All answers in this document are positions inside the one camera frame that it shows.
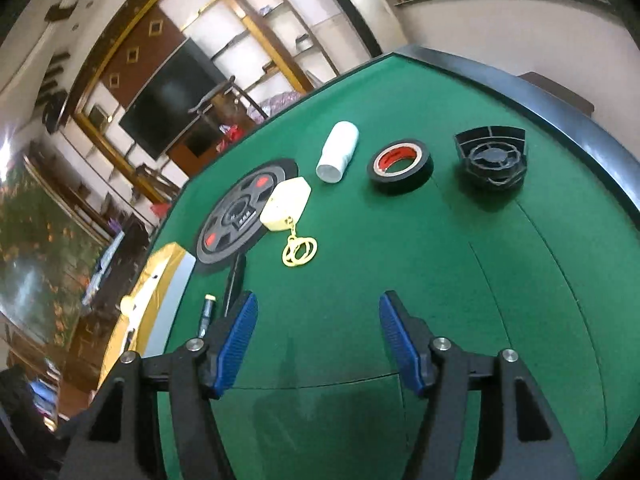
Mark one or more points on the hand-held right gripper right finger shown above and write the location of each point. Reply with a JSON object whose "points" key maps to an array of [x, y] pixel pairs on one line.
{"points": [[400, 345]]}

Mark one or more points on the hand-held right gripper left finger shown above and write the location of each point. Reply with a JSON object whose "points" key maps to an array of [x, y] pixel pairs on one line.
{"points": [[237, 340]]}

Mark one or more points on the black marker pen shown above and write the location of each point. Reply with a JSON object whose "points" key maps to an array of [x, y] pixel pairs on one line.
{"points": [[206, 315]]}

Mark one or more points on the long black rod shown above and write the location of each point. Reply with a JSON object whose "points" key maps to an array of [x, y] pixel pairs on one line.
{"points": [[235, 280]]}

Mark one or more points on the yellow-taped white foam box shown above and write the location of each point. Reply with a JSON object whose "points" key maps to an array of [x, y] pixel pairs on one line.
{"points": [[165, 285]]}

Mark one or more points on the yellow round jar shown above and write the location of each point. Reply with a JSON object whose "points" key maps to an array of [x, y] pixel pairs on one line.
{"points": [[127, 303]]}

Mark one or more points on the round grey table control panel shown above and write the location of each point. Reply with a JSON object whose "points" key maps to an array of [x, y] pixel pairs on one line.
{"points": [[235, 230]]}

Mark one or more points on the red plastic bag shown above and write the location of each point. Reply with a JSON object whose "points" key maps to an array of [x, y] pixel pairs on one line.
{"points": [[161, 208], [233, 132]]}

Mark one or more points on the black tape roll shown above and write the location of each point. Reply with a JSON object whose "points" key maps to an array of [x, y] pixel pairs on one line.
{"points": [[425, 165]]}

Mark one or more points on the small white bottle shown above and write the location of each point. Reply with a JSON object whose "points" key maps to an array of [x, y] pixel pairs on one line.
{"points": [[340, 152]]}

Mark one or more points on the wooden television cabinet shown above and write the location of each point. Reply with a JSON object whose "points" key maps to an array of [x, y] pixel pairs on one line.
{"points": [[200, 141]]}

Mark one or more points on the black fan-shaped plastic part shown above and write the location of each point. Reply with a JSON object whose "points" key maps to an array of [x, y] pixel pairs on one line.
{"points": [[492, 157]]}

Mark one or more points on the dark wooden chair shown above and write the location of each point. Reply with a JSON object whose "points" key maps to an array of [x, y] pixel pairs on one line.
{"points": [[225, 100]]}

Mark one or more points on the purple patterned cloth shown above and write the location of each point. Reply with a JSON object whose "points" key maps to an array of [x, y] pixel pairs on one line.
{"points": [[278, 102]]}

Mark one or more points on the black flat television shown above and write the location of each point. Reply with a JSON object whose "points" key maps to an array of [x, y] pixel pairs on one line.
{"points": [[170, 105]]}

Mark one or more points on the landscape wall painting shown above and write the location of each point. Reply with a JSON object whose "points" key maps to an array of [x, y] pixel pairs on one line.
{"points": [[40, 240]]}

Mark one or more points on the white wall shelf unit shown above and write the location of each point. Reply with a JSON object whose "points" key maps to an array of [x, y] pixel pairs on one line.
{"points": [[270, 25]]}

